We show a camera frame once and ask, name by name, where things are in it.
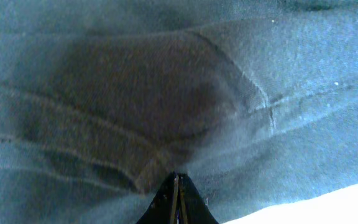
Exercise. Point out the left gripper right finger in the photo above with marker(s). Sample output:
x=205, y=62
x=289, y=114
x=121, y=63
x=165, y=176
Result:
x=191, y=206

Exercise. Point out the dark navy t-shirt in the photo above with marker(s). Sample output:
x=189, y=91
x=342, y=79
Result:
x=256, y=101

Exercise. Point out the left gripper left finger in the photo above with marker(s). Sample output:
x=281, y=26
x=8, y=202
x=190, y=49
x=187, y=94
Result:
x=163, y=208

